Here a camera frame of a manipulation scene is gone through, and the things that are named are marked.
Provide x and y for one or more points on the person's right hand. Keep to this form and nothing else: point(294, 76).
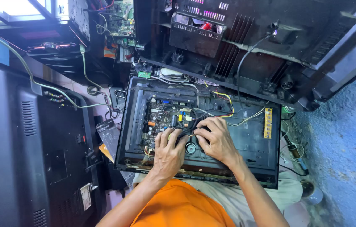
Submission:
point(220, 142)

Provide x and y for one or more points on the person's left hand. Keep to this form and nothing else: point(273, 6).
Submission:
point(168, 157)

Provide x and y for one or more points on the person's right fingers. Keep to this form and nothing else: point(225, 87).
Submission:
point(203, 132)

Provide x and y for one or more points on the small round speaker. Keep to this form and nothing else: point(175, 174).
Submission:
point(190, 148)

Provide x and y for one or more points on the television main circuit board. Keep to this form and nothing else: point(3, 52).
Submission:
point(165, 116)

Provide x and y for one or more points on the open black television chassis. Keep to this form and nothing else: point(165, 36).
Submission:
point(247, 148)

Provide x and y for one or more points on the yellow button board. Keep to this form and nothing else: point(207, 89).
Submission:
point(268, 123)

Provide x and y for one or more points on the orange shirt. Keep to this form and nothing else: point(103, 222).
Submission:
point(181, 208)

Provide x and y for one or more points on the beige trousers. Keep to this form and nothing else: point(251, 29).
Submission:
point(259, 192)

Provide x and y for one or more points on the small green circuit board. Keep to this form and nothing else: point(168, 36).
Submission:
point(144, 74)

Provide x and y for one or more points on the green can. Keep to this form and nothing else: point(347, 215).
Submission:
point(289, 109)

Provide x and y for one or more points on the soldering iron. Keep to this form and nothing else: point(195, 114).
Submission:
point(294, 153)

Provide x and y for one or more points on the black plastic packet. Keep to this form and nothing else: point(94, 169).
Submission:
point(110, 135)

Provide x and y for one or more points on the large black television back cover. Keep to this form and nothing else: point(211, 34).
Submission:
point(259, 47)

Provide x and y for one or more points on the white round cup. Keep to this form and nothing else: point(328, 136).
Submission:
point(310, 192)

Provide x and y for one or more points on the black stereo player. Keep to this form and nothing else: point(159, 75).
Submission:
point(55, 53)

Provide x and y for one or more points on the black flat television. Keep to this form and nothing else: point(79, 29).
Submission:
point(11, 151)

